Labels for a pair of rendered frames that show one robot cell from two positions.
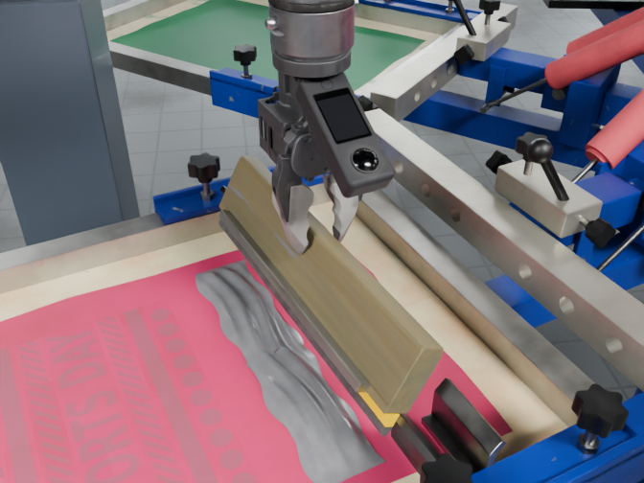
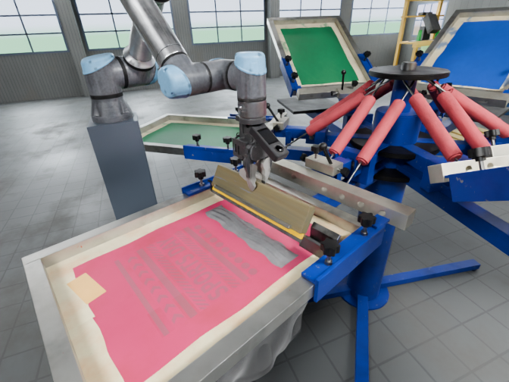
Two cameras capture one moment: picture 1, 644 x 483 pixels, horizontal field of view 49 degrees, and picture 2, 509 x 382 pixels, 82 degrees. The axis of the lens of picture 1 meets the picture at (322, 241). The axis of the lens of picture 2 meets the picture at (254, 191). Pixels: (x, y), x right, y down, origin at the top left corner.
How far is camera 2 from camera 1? 0.23 m
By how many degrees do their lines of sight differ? 13
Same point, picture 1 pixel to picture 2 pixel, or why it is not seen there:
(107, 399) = (190, 256)
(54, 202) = (129, 203)
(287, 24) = (247, 107)
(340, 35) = (263, 109)
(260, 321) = (236, 222)
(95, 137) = (145, 173)
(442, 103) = not seen: hidden behind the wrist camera
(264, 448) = (255, 260)
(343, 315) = (276, 206)
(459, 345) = not seen: hidden behind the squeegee
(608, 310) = (356, 193)
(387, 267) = not seen: hidden behind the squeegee
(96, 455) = (194, 274)
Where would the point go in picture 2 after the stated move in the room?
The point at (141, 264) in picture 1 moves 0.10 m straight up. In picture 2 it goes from (182, 212) to (177, 187)
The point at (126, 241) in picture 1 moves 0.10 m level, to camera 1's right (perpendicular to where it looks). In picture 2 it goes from (176, 205) to (205, 200)
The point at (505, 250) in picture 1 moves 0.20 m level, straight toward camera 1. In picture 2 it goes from (315, 183) to (323, 217)
